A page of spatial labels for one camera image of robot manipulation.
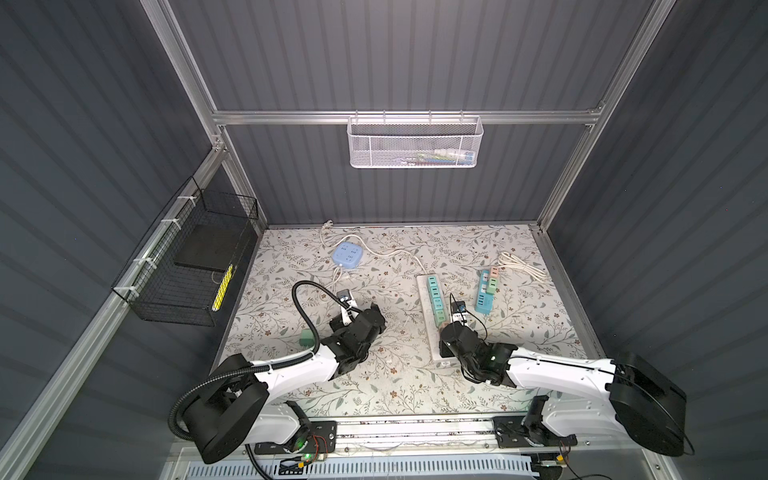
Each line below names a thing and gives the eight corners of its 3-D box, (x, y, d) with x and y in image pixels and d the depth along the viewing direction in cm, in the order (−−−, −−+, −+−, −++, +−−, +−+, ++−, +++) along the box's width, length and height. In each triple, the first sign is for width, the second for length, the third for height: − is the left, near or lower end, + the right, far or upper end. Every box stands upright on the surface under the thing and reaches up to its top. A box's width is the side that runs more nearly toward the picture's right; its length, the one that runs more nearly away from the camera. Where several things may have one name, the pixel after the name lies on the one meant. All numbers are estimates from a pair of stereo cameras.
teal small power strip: (474, 311, 98) (476, 306, 96) (477, 273, 108) (479, 268, 106) (490, 314, 97) (493, 310, 95) (492, 276, 107) (495, 271, 105)
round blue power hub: (332, 268, 110) (331, 263, 107) (335, 247, 116) (334, 242, 114) (361, 268, 110) (361, 263, 107) (363, 247, 116) (362, 242, 114)
